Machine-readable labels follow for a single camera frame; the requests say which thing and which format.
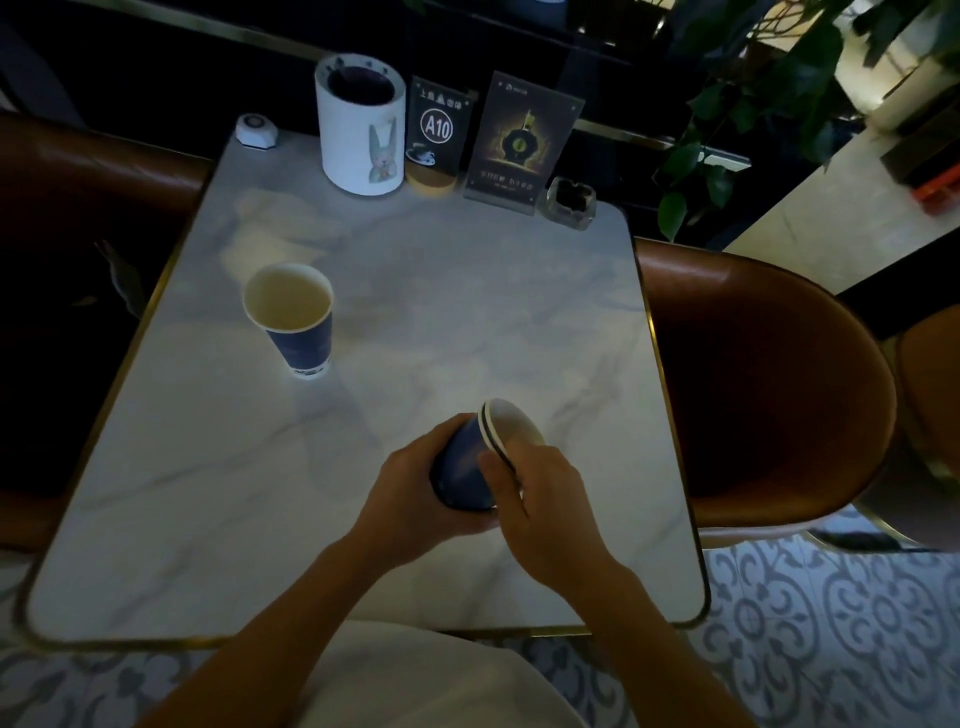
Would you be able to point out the white hexagonal call button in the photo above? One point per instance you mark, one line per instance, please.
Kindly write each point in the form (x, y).
(256, 131)

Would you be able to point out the glass ashtray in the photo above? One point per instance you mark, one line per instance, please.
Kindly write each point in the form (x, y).
(571, 201)

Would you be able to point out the black table number sign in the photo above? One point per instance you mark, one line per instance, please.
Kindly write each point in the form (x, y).
(437, 127)

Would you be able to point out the person's right forearm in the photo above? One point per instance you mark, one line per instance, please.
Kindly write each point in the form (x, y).
(660, 652)

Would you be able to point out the green trailing leafy plant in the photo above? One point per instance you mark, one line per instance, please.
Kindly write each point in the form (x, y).
(750, 45)

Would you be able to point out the white cylindrical rabbit-print container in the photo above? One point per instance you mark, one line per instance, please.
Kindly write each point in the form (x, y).
(352, 142)

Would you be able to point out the black divider with gold trim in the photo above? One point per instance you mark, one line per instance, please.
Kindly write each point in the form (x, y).
(187, 60)

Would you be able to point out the red fire extinguisher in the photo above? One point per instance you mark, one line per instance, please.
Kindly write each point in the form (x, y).
(937, 196)

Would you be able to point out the person's right hand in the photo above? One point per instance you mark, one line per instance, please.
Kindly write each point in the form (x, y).
(555, 525)

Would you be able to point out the clear acrylic menu stand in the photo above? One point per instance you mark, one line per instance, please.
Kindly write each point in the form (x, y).
(517, 142)

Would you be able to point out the person's left hand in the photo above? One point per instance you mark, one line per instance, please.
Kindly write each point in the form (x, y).
(405, 502)

